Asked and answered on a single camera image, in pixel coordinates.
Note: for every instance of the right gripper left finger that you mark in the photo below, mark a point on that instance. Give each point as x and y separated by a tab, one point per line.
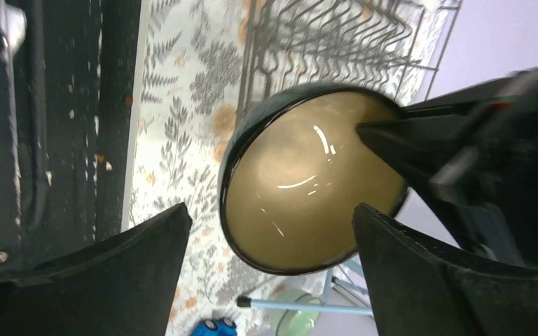
124	285

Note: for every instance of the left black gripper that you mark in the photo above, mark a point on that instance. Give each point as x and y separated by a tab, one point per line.
475	149

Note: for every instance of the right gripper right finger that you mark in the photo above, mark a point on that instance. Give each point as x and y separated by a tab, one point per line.
419	285

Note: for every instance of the grey wire dish rack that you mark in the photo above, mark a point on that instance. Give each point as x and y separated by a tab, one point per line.
394	47

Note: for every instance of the dark blue bowl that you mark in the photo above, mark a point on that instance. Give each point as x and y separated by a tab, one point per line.
294	171

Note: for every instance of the pale green bowl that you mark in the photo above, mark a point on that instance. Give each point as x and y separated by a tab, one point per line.
293	322

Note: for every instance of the blue toy block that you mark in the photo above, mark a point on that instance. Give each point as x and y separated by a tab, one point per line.
215	327

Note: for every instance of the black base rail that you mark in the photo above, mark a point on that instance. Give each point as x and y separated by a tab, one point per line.
69	74

